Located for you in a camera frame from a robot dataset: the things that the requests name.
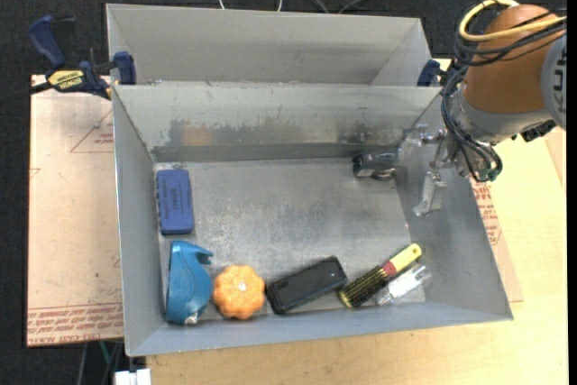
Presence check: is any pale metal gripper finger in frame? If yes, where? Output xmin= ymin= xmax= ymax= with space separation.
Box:
xmin=353 ymin=124 xmax=433 ymax=182
xmin=411 ymin=170 xmax=448 ymax=217

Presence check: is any clear plastic tube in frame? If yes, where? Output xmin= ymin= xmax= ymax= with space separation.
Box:
xmin=375 ymin=264 xmax=433 ymax=307

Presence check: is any grey metal bin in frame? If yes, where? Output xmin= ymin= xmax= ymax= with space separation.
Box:
xmin=105 ymin=3 xmax=515 ymax=358

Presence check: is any black rectangular case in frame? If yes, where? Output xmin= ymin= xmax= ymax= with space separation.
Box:
xmin=265 ymin=255 xmax=349 ymax=316

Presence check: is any orange toy pumpkin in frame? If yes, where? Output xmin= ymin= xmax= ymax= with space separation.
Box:
xmin=212 ymin=264 xmax=267 ymax=321

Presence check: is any blue whiteboard eraser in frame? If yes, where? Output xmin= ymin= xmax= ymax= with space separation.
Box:
xmin=155 ymin=169 xmax=197 ymax=236

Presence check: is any blue plastic tape dispenser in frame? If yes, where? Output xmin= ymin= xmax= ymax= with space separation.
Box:
xmin=164 ymin=240 xmax=215 ymax=326

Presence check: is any brown cardboard board red print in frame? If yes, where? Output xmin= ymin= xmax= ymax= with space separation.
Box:
xmin=26 ymin=74 xmax=525 ymax=349

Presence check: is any yellow handled black brush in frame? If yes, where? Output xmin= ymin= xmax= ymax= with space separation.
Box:
xmin=338 ymin=243 xmax=424 ymax=309

